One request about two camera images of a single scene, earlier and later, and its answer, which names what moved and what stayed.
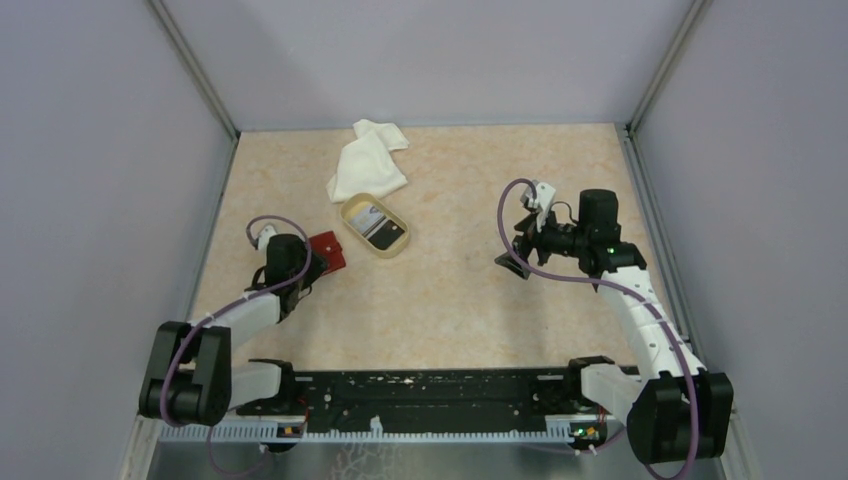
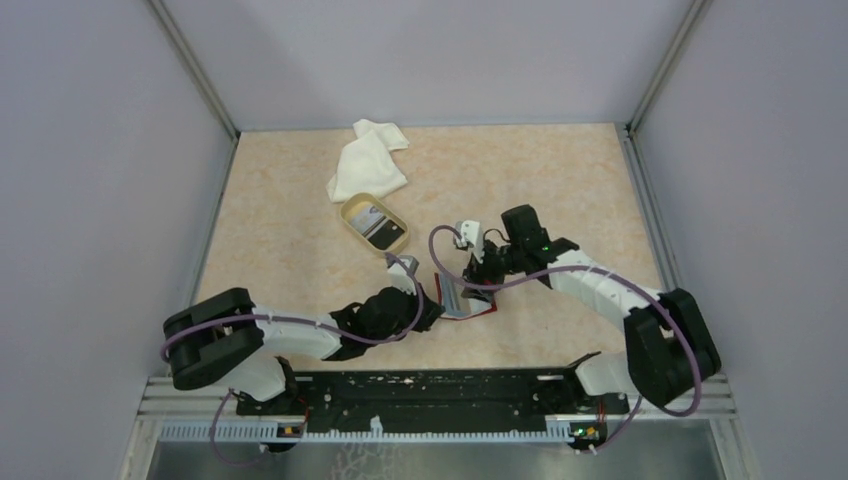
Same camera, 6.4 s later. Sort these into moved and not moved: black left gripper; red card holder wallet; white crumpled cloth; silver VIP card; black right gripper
Moved: black left gripper; black right gripper; red card holder wallet
Not moved: silver VIP card; white crumpled cloth
